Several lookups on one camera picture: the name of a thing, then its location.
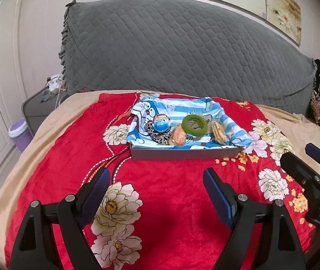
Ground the yellow packaged cake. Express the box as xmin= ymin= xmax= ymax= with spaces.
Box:
xmin=211 ymin=121 xmax=229 ymax=145

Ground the green fuzzy ring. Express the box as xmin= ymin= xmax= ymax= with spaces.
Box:
xmin=181 ymin=114 xmax=209 ymax=137

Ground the orange packaged bread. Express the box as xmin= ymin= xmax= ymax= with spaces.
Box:
xmin=169 ymin=124 xmax=187 ymax=147

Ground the leopard print scrunchie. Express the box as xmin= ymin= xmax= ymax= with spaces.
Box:
xmin=144 ymin=121 xmax=172 ymax=145

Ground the blue white surprise egg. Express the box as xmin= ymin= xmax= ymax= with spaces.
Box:
xmin=152 ymin=113 xmax=170 ymax=133

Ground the red floral blanket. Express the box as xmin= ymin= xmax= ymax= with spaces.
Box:
xmin=5 ymin=93 xmax=313 ymax=269

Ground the purple trash bin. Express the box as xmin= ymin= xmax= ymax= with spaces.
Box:
xmin=8 ymin=118 xmax=33 ymax=153

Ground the grey shallow tray box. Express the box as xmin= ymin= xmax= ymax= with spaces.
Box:
xmin=130 ymin=146 xmax=242 ymax=160

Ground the grey bedside table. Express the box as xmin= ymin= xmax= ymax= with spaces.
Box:
xmin=21 ymin=88 xmax=69 ymax=137

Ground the blue striped Doraemon cloth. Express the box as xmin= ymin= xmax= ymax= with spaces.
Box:
xmin=126 ymin=96 xmax=252 ymax=149

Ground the grey quilted headboard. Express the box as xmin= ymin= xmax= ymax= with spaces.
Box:
xmin=59 ymin=0 xmax=317 ymax=115

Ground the white charger with cable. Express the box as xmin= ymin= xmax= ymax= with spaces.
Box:
xmin=46 ymin=74 xmax=65 ymax=109

